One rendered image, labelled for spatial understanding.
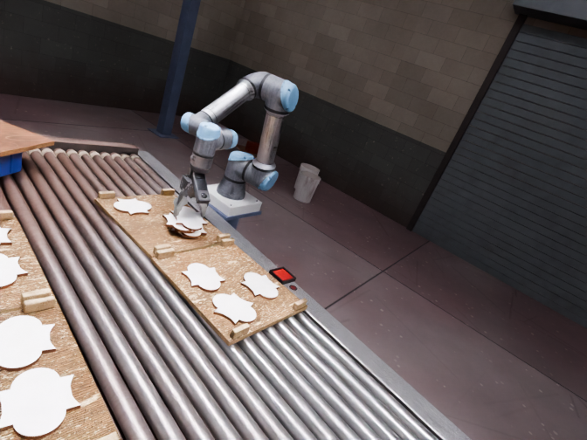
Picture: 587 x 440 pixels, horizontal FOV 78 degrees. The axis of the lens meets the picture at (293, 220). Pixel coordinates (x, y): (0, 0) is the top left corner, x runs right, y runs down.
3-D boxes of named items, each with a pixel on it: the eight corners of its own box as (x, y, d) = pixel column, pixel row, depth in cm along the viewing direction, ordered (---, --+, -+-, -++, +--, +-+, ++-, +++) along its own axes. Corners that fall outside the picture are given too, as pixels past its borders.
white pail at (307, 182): (287, 195, 509) (296, 170, 496) (298, 193, 535) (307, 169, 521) (304, 205, 498) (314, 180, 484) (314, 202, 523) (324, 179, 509)
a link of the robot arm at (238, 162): (232, 169, 195) (239, 146, 190) (252, 181, 192) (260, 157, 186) (219, 173, 185) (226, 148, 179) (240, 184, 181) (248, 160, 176)
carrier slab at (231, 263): (231, 245, 145) (232, 242, 144) (306, 309, 124) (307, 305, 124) (149, 261, 118) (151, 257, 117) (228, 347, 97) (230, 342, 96)
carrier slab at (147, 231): (173, 196, 166) (174, 193, 166) (231, 243, 146) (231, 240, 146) (93, 201, 139) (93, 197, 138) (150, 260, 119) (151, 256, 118)
